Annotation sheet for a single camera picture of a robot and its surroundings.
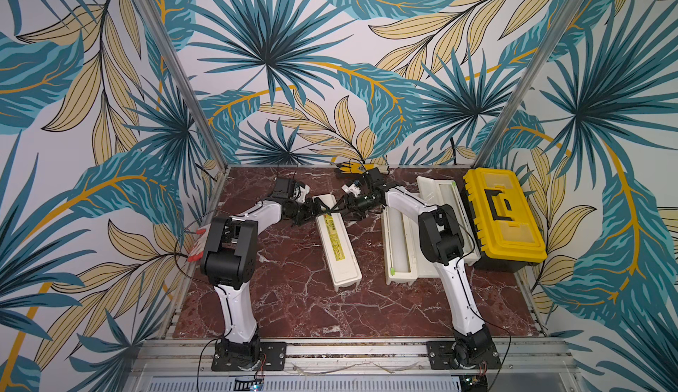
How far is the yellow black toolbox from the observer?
2.64 ft

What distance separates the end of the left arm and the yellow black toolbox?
1.78ft

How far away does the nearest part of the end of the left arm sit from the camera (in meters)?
0.81

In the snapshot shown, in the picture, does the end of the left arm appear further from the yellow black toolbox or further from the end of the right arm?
the yellow black toolbox
